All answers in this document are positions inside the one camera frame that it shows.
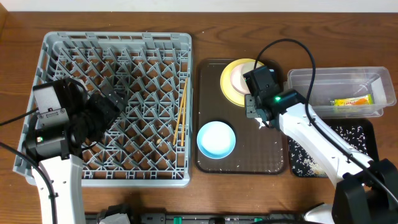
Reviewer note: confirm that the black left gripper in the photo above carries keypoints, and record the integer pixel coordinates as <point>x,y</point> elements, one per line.
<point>109,104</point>

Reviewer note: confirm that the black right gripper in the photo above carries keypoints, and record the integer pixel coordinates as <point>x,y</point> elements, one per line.
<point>251,107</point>

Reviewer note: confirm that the white napkin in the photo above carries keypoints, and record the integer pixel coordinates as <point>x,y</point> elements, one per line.
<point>262,123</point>

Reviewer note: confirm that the light blue bowl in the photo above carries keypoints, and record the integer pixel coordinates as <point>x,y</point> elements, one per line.
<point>216,140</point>

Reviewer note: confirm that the wooden chopstick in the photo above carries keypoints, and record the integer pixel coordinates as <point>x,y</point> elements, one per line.
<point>183,120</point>
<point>180,111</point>

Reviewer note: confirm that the green orange snack wrapper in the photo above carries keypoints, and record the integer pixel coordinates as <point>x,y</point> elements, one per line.
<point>359,100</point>

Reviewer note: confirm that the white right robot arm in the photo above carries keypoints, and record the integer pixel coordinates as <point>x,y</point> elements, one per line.
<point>365,190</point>

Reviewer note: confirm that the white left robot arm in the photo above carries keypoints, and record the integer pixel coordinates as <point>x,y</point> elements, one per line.
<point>57,165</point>

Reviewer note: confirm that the grey plastic dishwasher rack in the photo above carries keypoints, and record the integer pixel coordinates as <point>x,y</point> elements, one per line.
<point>150,69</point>

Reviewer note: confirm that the black food waste tray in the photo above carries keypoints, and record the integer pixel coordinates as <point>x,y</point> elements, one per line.
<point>368,127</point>

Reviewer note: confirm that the clear plastic waste bin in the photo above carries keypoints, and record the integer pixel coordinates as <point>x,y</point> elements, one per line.
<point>352,82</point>

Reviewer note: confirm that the pink small plate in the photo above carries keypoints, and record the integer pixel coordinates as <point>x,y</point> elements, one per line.
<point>237,80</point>

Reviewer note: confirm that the yellow plate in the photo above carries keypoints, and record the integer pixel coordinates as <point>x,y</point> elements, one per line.
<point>229,92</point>

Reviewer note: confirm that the dark brown serving tray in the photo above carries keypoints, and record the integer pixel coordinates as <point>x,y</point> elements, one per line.
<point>257,150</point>

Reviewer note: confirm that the rice and food scraps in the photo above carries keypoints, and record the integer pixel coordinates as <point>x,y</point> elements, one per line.
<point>303,165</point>

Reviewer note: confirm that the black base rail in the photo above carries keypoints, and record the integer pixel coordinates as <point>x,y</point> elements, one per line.
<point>168,218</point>

